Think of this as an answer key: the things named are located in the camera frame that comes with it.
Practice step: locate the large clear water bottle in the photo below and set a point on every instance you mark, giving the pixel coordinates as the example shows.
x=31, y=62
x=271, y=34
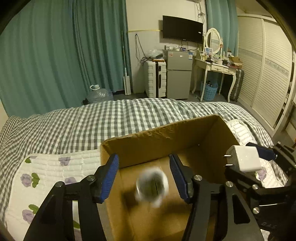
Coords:
x=98, y=94

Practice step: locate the grey checkered bed cover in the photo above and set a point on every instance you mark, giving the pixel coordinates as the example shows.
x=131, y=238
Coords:
x=84, y=128

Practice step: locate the white round jar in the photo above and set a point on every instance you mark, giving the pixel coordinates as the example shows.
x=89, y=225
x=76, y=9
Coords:
x=152, y=186

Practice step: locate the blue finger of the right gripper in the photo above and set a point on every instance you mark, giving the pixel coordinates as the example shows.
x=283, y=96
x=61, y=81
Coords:
x=244, y=182
x=265, y=153

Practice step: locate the white power adapter plug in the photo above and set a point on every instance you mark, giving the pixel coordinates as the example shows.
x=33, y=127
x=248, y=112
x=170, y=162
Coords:
x=243, y=158

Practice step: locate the white louvered wardrobe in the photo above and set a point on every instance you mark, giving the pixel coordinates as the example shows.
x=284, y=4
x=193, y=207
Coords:
x=267, y=58

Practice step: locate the silver two-door mini fridge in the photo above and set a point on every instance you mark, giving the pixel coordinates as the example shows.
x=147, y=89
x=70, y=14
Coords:
x=178, y=74

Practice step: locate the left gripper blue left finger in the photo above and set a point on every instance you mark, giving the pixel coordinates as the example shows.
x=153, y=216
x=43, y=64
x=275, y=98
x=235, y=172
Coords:
x=105, y=176

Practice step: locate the white flat mop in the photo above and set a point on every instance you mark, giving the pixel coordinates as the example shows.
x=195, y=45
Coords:
x=126, y=78

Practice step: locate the dark suitcase beside table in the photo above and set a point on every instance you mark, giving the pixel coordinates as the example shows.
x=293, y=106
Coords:
x=237, y=86

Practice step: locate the teal curtain by wardrobe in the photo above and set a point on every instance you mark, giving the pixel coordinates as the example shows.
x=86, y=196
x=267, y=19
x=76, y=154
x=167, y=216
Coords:
x=222, y=15

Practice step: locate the black wall television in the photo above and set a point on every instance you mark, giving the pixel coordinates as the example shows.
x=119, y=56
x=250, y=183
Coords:
x=182, y=29

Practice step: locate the white hard-shell suitcase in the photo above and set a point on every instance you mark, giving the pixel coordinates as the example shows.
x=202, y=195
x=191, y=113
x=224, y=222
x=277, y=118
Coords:
x=155, y=79

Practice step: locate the blue plastic laundry basket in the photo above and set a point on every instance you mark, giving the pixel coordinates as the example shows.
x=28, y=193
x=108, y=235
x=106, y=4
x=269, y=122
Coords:
x=210, y=90

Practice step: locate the teal window curtain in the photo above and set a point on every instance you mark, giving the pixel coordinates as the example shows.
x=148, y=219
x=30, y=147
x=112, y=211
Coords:
x=53, y=51

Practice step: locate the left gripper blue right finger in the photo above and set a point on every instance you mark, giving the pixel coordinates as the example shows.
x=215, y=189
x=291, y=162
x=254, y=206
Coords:
x=182, y=176

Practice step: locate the oval white vanity mirror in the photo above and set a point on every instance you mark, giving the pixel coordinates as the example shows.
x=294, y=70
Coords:
x=214, y=41

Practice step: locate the white floral quilted mat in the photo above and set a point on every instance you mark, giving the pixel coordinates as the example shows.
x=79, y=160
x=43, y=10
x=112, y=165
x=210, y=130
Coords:
x=52, y=195

